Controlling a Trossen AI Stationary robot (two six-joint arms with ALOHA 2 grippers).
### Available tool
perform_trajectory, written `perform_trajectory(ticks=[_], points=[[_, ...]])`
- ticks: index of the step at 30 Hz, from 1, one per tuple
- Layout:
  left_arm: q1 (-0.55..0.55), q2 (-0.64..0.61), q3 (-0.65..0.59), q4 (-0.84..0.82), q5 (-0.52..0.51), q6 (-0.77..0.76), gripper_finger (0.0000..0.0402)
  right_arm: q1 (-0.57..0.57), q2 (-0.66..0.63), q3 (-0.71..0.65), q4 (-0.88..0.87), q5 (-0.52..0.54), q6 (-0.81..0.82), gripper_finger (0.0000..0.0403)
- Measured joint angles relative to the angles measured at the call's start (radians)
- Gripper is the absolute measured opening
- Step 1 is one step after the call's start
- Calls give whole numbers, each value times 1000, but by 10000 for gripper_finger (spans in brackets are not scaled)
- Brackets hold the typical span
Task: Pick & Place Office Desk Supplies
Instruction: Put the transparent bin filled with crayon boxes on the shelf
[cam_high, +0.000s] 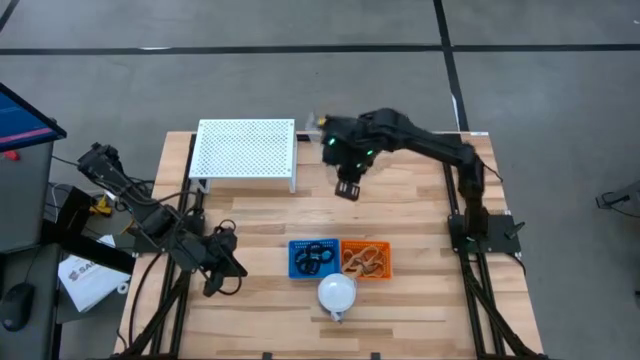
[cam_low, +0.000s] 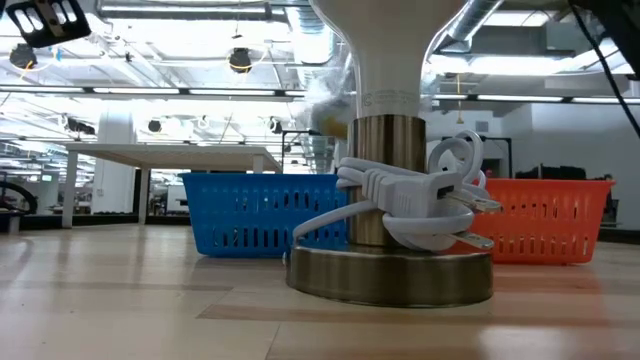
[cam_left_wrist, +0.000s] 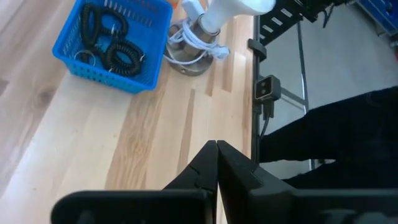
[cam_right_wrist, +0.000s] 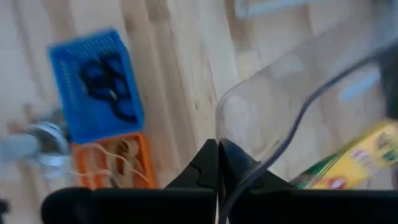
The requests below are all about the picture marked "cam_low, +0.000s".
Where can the yellow item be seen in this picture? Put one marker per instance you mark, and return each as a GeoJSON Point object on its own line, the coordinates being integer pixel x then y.
{"type": "Point", "coordinates": [330, 117]}

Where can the orange plastic basket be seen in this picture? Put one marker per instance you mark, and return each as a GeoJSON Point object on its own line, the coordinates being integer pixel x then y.
{"type": "Point", "coordinates": [545, 220]}

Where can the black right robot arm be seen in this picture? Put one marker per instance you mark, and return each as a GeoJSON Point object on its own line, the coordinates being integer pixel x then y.
{"type": "Point", "coordinates": [625, 30]}

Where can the blue plastic basket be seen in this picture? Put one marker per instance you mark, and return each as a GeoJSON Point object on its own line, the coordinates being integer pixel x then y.
{"type": "Point", "coordinates": [255, 215]}

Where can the brass lamp with white bulb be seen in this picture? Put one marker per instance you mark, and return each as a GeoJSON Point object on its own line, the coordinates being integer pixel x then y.
{"type": "Point", "coordinates": [390, 275]}

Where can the white background table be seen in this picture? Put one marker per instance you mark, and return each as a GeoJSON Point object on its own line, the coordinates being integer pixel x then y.
{"type": "Point", "coordinates": [150, 156]}

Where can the black background frame stand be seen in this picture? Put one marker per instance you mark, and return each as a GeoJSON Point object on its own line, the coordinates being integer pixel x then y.
{"type": "Point", "coordinates": [295, 134]}

